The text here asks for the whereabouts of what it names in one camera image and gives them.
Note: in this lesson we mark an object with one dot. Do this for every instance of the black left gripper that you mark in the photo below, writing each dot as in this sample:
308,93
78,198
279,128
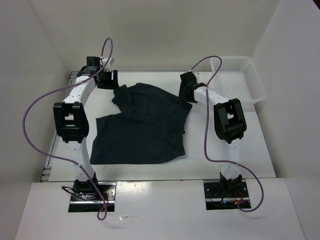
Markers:
112,84

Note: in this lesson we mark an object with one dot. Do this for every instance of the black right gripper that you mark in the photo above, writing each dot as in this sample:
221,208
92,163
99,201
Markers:
181,94

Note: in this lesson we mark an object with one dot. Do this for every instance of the dark navy shorts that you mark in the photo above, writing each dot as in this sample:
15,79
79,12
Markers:
148,129

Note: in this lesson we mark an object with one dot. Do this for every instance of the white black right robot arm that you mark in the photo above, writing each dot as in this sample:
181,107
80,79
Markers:
229,126

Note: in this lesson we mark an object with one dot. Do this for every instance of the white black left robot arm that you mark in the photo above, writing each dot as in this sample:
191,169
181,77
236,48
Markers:
72,124

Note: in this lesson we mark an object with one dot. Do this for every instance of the white perforated plastic basket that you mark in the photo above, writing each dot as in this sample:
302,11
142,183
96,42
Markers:
238,77

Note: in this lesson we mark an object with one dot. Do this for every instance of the aluminium table edge rail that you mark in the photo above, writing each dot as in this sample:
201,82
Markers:
60,112

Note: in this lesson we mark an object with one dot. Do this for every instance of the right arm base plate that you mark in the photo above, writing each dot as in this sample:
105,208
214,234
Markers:
216,199

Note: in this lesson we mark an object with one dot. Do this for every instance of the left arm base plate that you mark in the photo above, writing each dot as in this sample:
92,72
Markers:
85,202

